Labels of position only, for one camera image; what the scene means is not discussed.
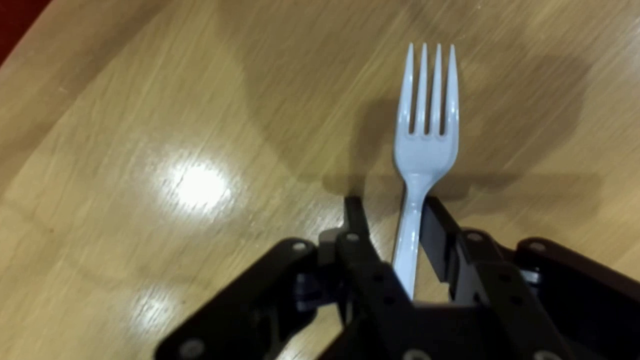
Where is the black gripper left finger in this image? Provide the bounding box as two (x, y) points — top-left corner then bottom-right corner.
(342, 196), (375, 266)

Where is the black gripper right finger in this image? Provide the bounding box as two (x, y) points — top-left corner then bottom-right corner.
(420, 196), (463, 280)

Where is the white plastic fork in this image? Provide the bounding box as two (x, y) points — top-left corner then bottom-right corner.
(393, 44), (460, 298)

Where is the orange sofa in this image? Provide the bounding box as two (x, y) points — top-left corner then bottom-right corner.
(0, 0), (52, 63)

